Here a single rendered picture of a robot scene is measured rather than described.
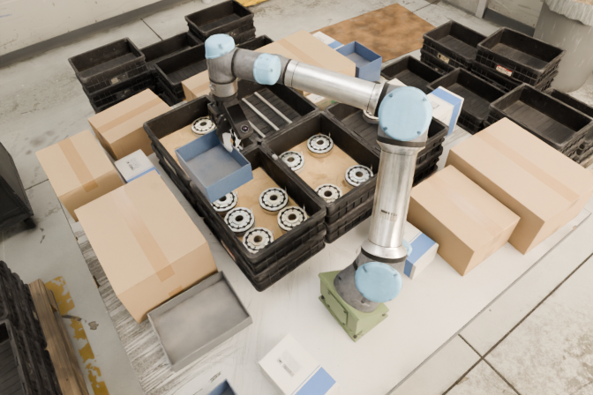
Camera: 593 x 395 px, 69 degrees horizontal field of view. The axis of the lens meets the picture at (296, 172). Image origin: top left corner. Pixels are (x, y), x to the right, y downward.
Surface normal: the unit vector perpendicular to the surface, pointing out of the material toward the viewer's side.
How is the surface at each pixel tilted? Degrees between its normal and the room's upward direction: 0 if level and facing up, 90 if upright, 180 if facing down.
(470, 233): 0
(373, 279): 63
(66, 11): 90
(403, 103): 48
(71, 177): 0
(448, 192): 0
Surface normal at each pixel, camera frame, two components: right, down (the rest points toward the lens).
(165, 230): -0.05, -0.67
